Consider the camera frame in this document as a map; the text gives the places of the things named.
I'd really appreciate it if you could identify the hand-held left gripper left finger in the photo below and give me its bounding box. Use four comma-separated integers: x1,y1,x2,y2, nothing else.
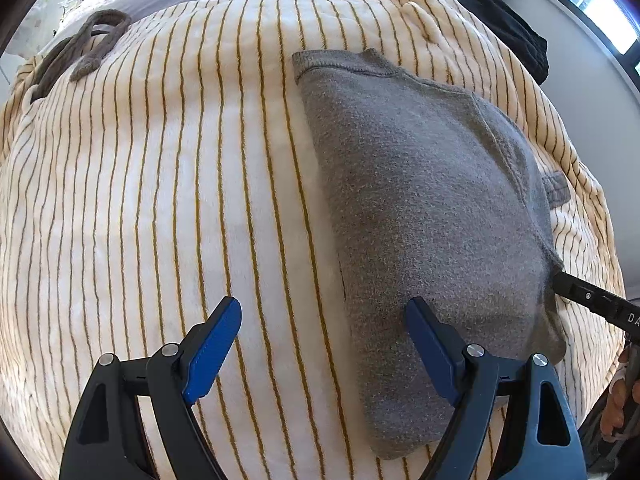
60,296,242,480

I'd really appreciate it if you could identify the cream striped fleece blanket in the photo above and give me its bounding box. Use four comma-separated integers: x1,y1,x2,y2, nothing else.
0,0,628,480

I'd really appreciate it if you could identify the black cloth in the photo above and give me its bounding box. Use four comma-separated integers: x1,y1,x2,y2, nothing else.
425,0,551,86

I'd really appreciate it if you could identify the grey knit garment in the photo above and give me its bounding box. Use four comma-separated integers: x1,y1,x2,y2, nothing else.
291,48,568,461

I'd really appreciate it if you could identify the person's right hand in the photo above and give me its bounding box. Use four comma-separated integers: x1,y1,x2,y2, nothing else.
599,347,640,443

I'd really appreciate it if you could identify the window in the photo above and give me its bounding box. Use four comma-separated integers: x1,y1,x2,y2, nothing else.
542,0,640,78

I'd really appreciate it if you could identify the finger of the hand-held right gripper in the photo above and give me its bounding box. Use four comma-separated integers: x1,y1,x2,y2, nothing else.
551,270,608,313

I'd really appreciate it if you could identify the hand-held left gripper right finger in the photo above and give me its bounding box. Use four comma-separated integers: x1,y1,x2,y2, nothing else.
406,296,587,480

